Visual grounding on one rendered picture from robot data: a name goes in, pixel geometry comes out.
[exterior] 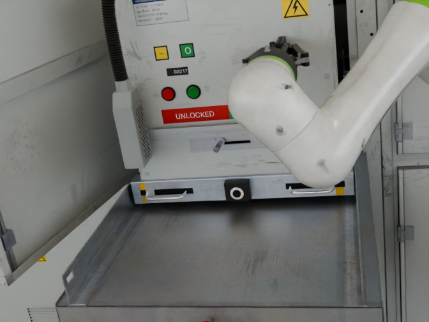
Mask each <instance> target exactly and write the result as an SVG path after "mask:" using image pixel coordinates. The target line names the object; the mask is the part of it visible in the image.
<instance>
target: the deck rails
mask: <svg viewBox="0 0 429 322"><path fill-rule="evenodd" d="M354 172H355V183H354V190H355V194H354V195H343V196H342V228H343V306H344V307H367V299H366V281H365V263H364V254H363V236H362V227H361V209H360V200H359V182H358V165H357V160H356V162H355V164H354ZM137 174H140V172H139V171H138V172H137ZM135 176H136V175H135ZM135 176H134V177H135ZM134 177H133V178H134ZM132 180H133V179H132ZM131 182H132V181H131ZM131 182H130V183H129V184H128V186H127V187H126V188H125V190H124V191H123V193H122V194H121V195H120V196H119V198H118V199H117V201H116V202H115V203H114V205H113V206H112V207H111V209H110V210H109V212H108V213H107V214H106V216H105V217H104V218H103V220H102V221H101V222H100V224H99V225H98V227H97V228H96V229H95V230H94V232H93V233H92V235H91V236H90V237H89V239H88V240H87V242H86V243H85V244H84V246H83V247H82V248H81V250H80V251H79V253H78V254H77V255H76V256H75V258H74V259H73V261H72V262H71V263H70V265H69V266H68V267H67V269H66V270H65V271H64V273H63V274H62V276H61V278H62V281H63V285H64V289H65V291H66V295H67V299H68V303H67V306H86V305H87V304H88V302H89V301H90V299H91V297H92V296H93V294H94V292H95V291H96V289H97V287H98V286H99V285H100V282H101V281H102V279H103V278H104V276H105V274H106V273H107V272H108V270H109V268H110V266H111V265H112V263H113V262H114V260H115V258H116V257H117V255H118V254H119V252H120V250H121V249H122V247H123V245H124V244H125V242H126V241H127V239H128V237H129V236H130V234H131V233H132V231H133V229H134V228H135V226H136V225H137V223H138V221H139V220H140V218H141V216H142V215H143V213H144V212H145V210H146V208H147V207H148V205H149V203H142V204H135V201H134V198H133V192H132V191H131V189H132V186H131ZM71 272H72V275H73V277H72V278H71V279H70V281H69V282H68V283H67V280H66V279H67V277H68V276H69V274H70V273H71Z"/></svg>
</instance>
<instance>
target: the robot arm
mask: <svg viewBox="0 0 429 322"><path fill-rule="evenodd" d="M290 54H292V56H290ZM242 62H243V68H242V69H241V70H240V71H238V73H237V74H235V76H234V77H233V79H232V80H231V82H230V85H229V88H228V91H227V104H228V107H229V111H230V113H231V115H232V117H233V118H234V119H235V121H236V122H237V123H238V124H239V125H241V126H242V127H243V128H244V129H245V130H247V131H248V132H250V133H251V134H252V135H253V136H255V137H256V138H257V139H258V140H259V141H260V142H261V143H263V144H264V145H265V146H266V147H267V148H268V149H270V150H271V151H272V152H273V153H274V154H275V155H276V156H277V157H278V159H279V160H280V161H281V162H282V163H283V164H284V166H285V167H286V168H287V169H288V170H289V171H290V172H291V173H292V175H293V176H294V177H295V178H296V179H297V180H298V181H300V182H301V183H302V184H304V185H306V186H308V187H312V188H329V187H332V186H335V185H337V184H339V183H340V182H341V181H343V180H344V179H345V178H346V177H347V175H348V174H349V173H350V171H351V169H352V167H353V166H354V164H355V162H356V160H357V159H358V156H359V155H360V153H361V152H362V150H363V148H364V146H365V145H366V143H367V142H368V140H369V138H370V137H371V135H372V134H373V133H374V131H375V129H376V128H377V127H378V125H379V123H380V122H381V121H382V119H383V118H384V116H385V115H386V114H387V113H388V111H389V110H390V108H391V107H392V106H393V104H394V103H395V102H396V101H397V100H398V98H399V97H400V96H401V94H402V93H403V92H404V91H405V90H406V89H407V87H408V86H409V85H410V84H411V82H412V81H413V80H414V79H415V78H416V77H417V76H418V77H420V78H421V79H422V80H423V81H425V82H426V83H427V84H428V85H429V0H398V2H397V3H395V4H394V5H393V6H392V7H391V9H390V11H389V12H388V14H387V16H386V18H385V19H384V21H383V23H382V24H381V26H380V28H379V30H378V31H377V33H376V34H375V36H374V37H373V39H372V41H371V42H370V44H369V45H368V46H367V48H366V50H365V51H364V52H363V54H362V55H361V57H360V58H359V59H358V61H357V62H356V64H355V65H354V66H353V67H352V69H351V70H350V71H349V73H348V74H347V75H346V76H345V77H344V79H343V80H342V81H341V83H339V85H338V86H337V87H336V88H335V89H334V90H333V92H332V93H331V94H330V95H329V96H328V97H327V98H326V99H325V101H324V103H323V104H322V105H321V106H320V107H319V108H318V107H317V106H316V105H315V104H314V103H313V102H312V101H311V100H310V98H309V97H308V96H307V95H306V94H305V92H304V91H303V90H302V89H301V88H300V87H299V86H298V84H297V83H296V81H297V65H298V66H309V65H310V61H309V53H308V52H305V51H303V50H302V49H301V48H300V46H299V45H298V44H296V43H293V44H292V45H291V46H290V43H286V36H279V37H278V39H277V41H276V44H275V42H270V43H269V46H268V45H266V46H265V47H262V48H260V49H259V50H257V51H256V52H254V53H253V54H252V55H251V56H249V57H246V58H244V59H242Z"/></svg>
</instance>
